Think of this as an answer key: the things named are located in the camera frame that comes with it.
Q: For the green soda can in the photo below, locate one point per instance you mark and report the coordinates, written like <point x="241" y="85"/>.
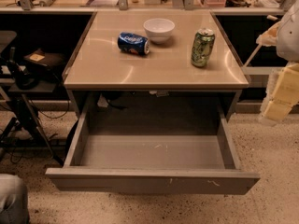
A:
<point x="202" y="47"/>

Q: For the grey trouser knee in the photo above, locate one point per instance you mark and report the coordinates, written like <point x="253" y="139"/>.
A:
<point x="13" y="200"/>

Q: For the white bowl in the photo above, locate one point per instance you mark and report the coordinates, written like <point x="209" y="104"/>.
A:
<point x="158" y="30"/>

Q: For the grey drawer cabinet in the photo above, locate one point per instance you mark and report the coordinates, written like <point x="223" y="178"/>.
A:
<point x="102" y="70"/>

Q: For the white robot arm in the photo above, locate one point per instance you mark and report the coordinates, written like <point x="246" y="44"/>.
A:
<point x="287" y="46"/>

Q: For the blue Pepsi can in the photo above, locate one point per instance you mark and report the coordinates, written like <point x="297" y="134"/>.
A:
<point x="133" y="43"/>

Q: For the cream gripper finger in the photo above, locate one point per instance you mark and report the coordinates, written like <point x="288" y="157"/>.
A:
<point x="282" y="94"/>
<point x="269" y="37"/>

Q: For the open grey top drawer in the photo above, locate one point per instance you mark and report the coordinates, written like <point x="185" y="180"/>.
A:
<point x="142" y="144"/>

